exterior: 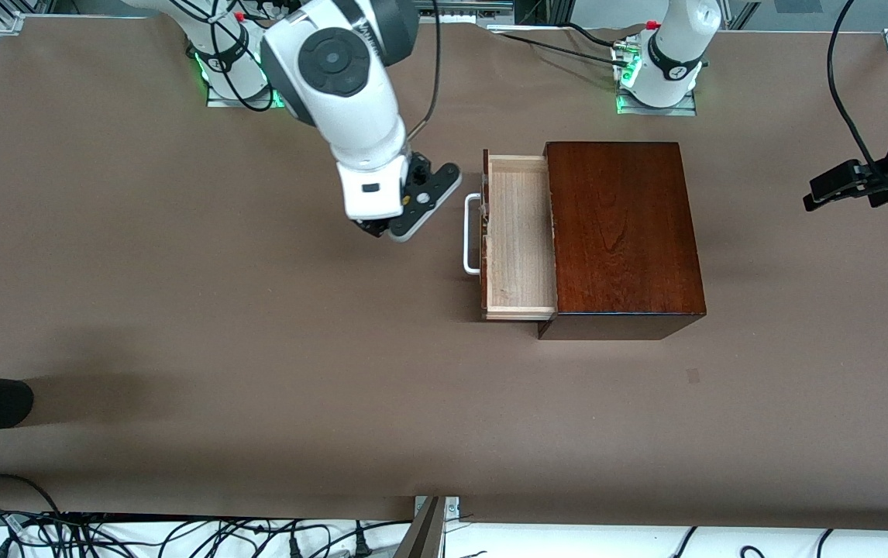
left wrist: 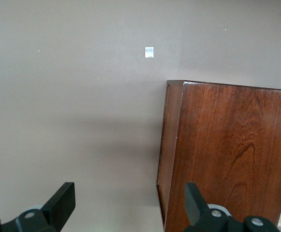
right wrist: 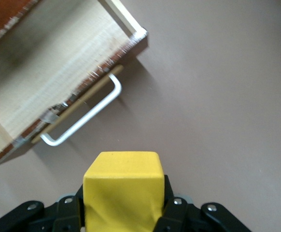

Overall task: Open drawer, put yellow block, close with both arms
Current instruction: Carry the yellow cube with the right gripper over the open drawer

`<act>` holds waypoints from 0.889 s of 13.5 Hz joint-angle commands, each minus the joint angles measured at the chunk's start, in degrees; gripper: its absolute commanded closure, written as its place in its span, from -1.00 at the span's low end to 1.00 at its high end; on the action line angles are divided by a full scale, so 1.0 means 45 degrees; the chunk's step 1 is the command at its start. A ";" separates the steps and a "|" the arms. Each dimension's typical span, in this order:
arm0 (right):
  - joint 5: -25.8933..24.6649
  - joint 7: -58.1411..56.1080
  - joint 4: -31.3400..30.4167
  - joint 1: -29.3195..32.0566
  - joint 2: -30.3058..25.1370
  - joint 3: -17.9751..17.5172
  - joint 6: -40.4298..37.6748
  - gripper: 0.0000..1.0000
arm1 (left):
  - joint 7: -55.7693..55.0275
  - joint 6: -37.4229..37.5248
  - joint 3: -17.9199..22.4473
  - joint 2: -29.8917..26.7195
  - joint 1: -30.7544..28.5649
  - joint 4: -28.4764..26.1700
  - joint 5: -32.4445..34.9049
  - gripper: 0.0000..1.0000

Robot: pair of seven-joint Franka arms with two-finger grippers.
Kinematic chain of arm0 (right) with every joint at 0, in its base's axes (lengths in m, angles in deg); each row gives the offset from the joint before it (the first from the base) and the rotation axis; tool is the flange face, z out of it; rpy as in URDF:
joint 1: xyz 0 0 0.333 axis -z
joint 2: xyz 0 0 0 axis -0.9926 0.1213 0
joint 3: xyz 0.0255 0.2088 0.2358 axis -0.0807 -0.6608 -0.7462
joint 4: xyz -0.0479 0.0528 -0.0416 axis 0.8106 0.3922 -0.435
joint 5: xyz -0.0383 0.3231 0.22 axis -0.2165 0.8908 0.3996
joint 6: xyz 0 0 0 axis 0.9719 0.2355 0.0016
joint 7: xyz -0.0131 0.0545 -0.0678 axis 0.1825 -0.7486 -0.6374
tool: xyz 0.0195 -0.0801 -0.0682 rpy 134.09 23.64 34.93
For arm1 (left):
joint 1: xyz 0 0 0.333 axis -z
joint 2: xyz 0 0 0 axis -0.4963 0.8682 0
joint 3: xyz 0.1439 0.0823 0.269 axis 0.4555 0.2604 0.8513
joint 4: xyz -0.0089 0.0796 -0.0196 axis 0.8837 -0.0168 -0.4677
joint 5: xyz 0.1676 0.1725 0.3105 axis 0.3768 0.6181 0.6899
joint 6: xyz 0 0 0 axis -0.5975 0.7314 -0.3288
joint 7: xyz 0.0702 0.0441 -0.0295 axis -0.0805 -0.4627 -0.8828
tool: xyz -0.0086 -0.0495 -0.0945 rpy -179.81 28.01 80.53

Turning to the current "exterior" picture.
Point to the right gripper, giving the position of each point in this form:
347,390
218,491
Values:
373,226

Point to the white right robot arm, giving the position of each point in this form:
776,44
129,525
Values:
335,101

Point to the brown paper table cover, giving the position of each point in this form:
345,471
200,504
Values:
258,372

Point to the dark brown wooden box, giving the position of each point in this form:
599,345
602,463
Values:
622,232

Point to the silver metal device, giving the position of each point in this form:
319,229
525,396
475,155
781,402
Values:
467,12

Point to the small silver mounting plate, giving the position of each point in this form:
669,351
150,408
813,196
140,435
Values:
452,508

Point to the grey metal beam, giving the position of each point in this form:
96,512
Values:
422,535

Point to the black power plug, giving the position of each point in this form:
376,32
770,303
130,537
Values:
363,547
294,549

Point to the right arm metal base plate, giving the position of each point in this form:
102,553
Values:
219,101

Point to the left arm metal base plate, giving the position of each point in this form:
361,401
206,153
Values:
657,111

